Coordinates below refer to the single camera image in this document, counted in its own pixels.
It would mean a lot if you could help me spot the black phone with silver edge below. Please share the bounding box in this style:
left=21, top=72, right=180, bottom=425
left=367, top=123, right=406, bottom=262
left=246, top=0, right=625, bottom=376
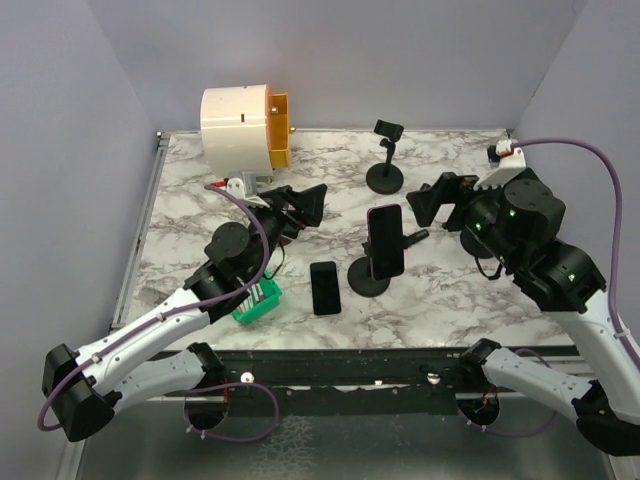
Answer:
left=310, top=261, right=342, bottom=316

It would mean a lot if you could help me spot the purple-edged black phone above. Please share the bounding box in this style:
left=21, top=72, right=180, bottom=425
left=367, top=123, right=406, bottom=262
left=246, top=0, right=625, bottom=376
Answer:
left=367, top=204, right=405, bottom=280

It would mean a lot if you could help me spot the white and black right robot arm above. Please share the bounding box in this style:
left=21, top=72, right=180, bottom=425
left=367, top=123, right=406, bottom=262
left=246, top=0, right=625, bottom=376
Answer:
left=406, top=169, right=639, bottom=457

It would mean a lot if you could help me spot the green plastic bin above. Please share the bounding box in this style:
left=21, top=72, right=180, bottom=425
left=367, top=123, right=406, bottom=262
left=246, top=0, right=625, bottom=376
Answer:
left=232, top=278, right=282, bottom=325

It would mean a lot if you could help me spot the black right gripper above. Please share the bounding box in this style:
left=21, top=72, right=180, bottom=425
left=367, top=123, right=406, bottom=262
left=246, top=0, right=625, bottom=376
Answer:
left=407, top=169, right=521, bottom=268

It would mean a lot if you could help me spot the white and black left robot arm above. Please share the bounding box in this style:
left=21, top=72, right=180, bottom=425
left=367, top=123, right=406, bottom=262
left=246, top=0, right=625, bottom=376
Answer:
left=37, top=184, right=327, bottom=442

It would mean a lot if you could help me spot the black round-base front stand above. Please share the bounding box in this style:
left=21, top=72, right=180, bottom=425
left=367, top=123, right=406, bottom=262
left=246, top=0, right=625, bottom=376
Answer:
left=347, top=228, right=430, bottom=298

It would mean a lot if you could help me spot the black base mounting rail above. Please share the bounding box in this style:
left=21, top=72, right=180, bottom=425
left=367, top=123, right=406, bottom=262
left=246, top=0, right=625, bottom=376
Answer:
left=186, top=348, right=489, bottom=417

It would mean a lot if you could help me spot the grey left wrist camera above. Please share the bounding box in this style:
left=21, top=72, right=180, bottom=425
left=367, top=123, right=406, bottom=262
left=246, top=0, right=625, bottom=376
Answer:
left=204, top=171, right=268, bottom=207

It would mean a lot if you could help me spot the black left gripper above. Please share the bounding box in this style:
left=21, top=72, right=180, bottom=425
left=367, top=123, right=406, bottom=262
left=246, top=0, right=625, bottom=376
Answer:
left=245, top=184, right=327, bottom=283

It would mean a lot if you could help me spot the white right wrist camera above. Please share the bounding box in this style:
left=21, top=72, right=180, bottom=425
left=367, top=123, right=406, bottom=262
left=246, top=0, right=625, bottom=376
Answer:
left=473, top=139, right=526, bottom=191

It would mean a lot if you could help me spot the white cylindrical drum device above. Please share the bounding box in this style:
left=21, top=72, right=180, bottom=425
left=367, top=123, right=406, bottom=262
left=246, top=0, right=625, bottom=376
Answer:
left=200, top=84, right=273, bottom=178

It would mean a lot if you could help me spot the tall black phone stand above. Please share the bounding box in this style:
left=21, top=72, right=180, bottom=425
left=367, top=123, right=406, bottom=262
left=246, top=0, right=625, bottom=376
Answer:
left=366, top=119, right=404, bottom=195

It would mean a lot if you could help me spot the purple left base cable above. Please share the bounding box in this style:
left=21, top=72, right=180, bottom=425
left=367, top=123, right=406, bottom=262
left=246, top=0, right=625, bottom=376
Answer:
left=175, top=381, right=280, bottom=443

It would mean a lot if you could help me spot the black right phone stand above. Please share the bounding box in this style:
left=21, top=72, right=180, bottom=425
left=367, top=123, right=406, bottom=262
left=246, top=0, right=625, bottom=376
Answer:
left=460, top=229, right=495, bottom=259

